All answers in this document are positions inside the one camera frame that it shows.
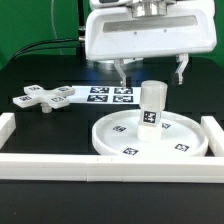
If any white fence bar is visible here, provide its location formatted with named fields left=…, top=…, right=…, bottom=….
left=0, top=113, right=16, bottom=149
left=201, top=116, right=224, bottom=157
left=0, top=153, right=224, bottom=183

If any white front fence bar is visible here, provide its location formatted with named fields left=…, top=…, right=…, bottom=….
left=0, top=153, right=224, bottom=183

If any white marker sheet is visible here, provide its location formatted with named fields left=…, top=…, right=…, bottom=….
left=68, top=86, right=140, bottom=105

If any white cross-shaped table base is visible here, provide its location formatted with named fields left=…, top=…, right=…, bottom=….
left=13, top=85, right=75, bottom=113

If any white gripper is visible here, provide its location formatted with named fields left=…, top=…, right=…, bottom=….
left=85, top=4, right=217, bottom=88

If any thin white cable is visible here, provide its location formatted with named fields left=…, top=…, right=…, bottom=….
left=50, top=0, right=64, bottom=56

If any white left fence bar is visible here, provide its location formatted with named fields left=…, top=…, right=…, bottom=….
left=0, top=113, right=16, bottom=149

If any black vertical cable connector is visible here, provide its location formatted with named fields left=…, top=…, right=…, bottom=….
left=77, top=0, right=86, bottom=42

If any white right fence bar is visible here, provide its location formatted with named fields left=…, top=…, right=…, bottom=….
left=201, top=116, right=224, bottom=157

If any white round table top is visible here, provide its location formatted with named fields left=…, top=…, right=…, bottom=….
left=92, top=109, right=208, bottom=158

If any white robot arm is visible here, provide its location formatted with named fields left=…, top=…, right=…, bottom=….
left=85, top=0, right=217, bottom=84

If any black cable bundle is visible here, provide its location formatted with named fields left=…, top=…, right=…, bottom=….
left=11, top=37, right=88, bottom=63

